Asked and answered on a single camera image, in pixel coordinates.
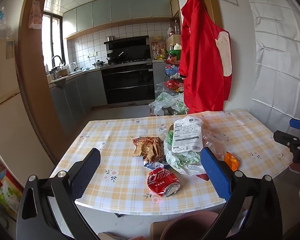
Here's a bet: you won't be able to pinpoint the green white plastic bag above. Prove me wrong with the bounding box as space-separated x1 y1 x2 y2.
164 125 207 175

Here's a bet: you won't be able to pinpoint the golden brown wrapper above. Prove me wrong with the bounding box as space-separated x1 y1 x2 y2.
132 136 165 164

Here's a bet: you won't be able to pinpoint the cardboard box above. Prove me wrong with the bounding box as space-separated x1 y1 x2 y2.
150 221 170 240

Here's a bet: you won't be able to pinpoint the large printed shopping bags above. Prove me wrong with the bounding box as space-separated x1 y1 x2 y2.
149 92 189 117

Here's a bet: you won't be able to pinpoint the pink brown plastic basin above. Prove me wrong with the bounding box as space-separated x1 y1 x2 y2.
160 210 219 240

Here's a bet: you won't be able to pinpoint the black wire storage rack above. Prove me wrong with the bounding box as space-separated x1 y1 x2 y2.
164 50 185 98

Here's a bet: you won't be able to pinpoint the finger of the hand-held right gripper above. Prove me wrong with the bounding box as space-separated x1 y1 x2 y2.
273 130 300 153
289 118 300 132

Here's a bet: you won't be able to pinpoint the black range hood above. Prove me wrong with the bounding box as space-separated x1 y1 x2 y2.
104 35 150 58

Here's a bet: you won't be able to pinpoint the white plastic wall sheet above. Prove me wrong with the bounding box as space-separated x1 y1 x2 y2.
250 2 300 140

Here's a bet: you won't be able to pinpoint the yellow checked floral tablecloth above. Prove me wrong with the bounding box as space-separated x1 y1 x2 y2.
50 109 294 215

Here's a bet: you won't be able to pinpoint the clear plastic wrapper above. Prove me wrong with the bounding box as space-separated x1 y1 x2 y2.
202 130 228 160

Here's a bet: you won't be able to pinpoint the black wok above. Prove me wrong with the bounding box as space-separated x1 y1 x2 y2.
106 51 128 64

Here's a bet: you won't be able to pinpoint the blue white wrapper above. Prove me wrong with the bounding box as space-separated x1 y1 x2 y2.
143 160 169 170

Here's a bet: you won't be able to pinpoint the wooden door frame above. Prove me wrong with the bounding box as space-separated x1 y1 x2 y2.
17 0 90 163

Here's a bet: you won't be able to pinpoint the row of condiment bottles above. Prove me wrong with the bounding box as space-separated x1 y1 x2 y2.
151 36 165 60

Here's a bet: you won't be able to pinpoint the white labelled plastic package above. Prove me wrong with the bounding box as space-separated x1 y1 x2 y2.
172 116 204 153

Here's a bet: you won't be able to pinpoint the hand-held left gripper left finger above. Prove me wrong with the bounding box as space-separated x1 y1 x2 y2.
16 148 102 240

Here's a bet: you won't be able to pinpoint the clear plastic bags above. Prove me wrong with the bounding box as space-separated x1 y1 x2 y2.
0 7 13 43

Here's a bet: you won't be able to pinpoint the orange and red snack packet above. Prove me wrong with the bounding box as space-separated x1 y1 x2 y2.
224 152 242 172

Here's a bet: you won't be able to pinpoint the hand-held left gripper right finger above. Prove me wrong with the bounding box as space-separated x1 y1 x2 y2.
200 147 283 240

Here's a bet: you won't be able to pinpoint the grey wall cabinets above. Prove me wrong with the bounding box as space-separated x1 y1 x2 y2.
62 0 173 33

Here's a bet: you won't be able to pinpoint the colourful packaging bags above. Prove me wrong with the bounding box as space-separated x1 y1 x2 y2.
0 165 24 220

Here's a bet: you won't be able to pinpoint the black built-in oven stove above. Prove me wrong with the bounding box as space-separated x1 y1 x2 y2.
101 60 155 105

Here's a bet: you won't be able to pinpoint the dark framed window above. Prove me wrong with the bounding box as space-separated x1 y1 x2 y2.
42 12 67 73

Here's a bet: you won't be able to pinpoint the cream refrigerator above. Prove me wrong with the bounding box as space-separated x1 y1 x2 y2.
0 40 55 188

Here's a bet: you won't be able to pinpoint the crushed red soda can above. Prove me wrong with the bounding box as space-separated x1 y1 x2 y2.
147 167 181 197

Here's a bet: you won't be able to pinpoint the curved steel faucet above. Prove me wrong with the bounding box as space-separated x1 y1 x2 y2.
51 55 64 68

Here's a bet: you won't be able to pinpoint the brown cardboard carton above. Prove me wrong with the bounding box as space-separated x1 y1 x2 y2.
165 34 182 50

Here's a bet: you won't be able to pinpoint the small hanging paper card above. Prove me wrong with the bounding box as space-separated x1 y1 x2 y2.
29 0 42 29

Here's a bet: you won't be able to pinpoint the grey base cabinets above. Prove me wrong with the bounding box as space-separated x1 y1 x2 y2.
49 67 108 130

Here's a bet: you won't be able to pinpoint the red hanging apron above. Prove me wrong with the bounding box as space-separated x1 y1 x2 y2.
178 0 233 114

